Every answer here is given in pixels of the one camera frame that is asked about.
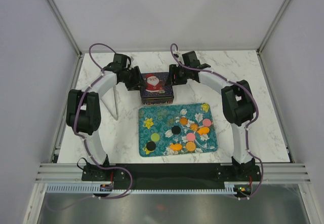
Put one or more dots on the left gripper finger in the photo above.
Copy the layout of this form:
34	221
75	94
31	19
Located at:
131	80
140	81

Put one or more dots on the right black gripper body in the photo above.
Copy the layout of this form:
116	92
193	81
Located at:
181	75

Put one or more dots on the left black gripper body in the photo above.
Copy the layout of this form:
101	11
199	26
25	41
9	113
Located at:
126	76

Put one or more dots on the gold tin lid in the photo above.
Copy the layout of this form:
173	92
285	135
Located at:
155	86

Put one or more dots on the metal serving tongs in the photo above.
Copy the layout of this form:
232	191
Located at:
116	114

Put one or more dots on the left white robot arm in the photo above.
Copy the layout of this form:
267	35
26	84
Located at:
83	112

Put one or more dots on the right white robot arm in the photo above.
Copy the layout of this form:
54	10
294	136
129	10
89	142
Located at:
238	105

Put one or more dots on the square cookie tin box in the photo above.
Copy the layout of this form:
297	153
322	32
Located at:
157	100

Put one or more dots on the orange chip cookie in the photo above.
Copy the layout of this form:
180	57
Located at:
183	121

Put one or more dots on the teal floral tray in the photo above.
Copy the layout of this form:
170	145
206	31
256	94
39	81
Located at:
160	119

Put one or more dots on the black sandwich cookie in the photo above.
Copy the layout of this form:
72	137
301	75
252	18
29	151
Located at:
151	146
176	130

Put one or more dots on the orange swirl cookie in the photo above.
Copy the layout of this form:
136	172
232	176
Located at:
194	127

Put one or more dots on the green round cookie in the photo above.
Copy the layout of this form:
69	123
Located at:
155	137

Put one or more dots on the pink sandwich cookie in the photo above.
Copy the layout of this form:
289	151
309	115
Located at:
190	137
206	122

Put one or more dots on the orange fish cookie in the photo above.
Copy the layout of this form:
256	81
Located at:
176	146
203	130

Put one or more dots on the orange dotted round cookie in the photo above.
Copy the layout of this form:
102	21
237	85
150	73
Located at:
190	146

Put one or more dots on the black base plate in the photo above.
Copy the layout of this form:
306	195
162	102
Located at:
172	176

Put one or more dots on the white slotted cable duct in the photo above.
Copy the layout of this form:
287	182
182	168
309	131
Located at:
97	188

